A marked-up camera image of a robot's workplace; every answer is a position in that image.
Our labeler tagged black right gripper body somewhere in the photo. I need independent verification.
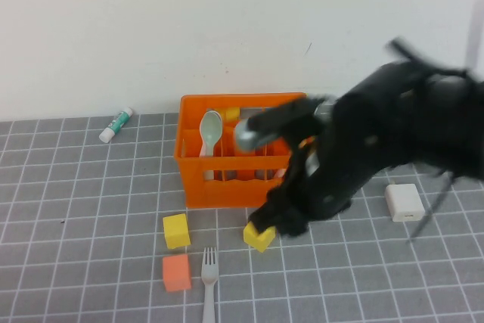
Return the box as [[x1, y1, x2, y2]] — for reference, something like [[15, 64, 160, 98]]
[[266, 156, 351, 222]]

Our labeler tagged orange foam cube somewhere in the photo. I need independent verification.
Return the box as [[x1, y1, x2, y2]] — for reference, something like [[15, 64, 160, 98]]
[[162, 253, 192, 293]]

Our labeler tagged black cable tie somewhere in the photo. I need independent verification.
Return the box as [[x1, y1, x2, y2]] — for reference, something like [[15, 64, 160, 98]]
[[407, 171, 453, 244], [385, 37, 472, 78]]

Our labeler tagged white usb wall charger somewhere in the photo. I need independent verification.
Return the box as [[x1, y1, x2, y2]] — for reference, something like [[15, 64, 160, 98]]
[[384, 182, 427, 223]]

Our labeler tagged white green glue stick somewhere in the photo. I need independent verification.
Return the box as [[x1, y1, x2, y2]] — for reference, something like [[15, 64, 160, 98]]
[[98, 107, 134, 144]]

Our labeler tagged yellow foam cube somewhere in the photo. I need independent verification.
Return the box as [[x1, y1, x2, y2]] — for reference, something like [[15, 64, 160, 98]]
[[162, 213, 191, 251], [243, 222, 276, 253]]

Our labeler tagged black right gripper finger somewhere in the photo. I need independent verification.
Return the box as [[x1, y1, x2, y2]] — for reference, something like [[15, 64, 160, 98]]
[[249, 201, 283, 233], [278, 211, 309, 240]]

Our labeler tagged grey plastic fork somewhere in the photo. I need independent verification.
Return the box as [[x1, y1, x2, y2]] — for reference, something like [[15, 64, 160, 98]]
[[200, 247, 220, 323]]

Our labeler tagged orange plastic crate cutlery holder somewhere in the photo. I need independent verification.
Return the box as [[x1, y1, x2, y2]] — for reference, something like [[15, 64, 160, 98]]
[[173, 92, 316, 210]]

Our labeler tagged grey white-grid table mat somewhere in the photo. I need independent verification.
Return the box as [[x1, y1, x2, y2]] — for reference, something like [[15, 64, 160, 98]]
[[0, 96, 484, 323]]

